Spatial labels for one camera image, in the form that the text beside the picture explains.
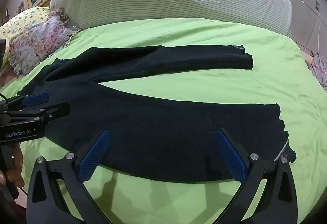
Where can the green bed sheet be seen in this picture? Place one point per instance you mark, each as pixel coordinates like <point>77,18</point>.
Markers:
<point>178,40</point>

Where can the pink floral pillow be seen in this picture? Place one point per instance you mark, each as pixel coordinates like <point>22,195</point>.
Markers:
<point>38,42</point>

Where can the black pants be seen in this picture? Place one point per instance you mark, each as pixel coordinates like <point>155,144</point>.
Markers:
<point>166,132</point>

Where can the plaid cloth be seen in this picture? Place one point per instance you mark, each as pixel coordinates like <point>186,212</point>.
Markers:
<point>319,70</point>

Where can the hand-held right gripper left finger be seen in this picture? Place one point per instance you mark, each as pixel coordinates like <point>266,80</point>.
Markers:
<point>93,156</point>

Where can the yellow floral pillow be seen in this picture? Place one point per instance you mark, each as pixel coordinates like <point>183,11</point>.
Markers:
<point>23,18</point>

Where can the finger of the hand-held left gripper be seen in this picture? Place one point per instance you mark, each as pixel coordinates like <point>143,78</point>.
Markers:
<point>56,109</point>
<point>35,99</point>

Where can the wall socket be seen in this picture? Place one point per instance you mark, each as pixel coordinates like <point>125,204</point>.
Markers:
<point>318,5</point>

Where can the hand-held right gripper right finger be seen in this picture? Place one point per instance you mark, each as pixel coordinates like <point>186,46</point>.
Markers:
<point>231,156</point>

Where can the person's left hand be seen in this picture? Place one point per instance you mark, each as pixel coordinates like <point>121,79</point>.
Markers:
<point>18,167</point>

